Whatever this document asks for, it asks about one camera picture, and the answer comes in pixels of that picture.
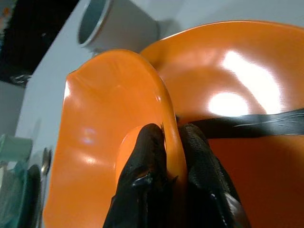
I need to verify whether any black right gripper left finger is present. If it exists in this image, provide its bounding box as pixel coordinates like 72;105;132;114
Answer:
102;123;177;228

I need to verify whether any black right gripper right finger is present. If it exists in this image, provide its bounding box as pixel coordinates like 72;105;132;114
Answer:
179;123;252;228

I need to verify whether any orange bowl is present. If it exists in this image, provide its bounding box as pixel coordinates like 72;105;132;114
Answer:
42;48;188;228

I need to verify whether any orange plate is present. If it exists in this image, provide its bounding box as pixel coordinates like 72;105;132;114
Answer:
140;20;304;228

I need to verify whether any black tape strip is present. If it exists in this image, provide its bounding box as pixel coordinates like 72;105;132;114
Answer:
175;109;304;140

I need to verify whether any silver spoon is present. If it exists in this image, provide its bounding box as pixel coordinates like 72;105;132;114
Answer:
40;147;53;179

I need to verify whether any teal cup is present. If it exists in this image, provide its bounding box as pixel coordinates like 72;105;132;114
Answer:
0;133;33;163

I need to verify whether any white plate with teal rim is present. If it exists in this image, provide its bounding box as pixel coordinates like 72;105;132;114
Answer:
0;161;42;228

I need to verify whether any grey cup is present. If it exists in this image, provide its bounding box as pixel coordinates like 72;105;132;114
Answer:
77;0;160;52

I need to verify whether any black shelf cabinet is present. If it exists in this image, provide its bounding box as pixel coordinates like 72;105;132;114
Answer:
0;0;80;84

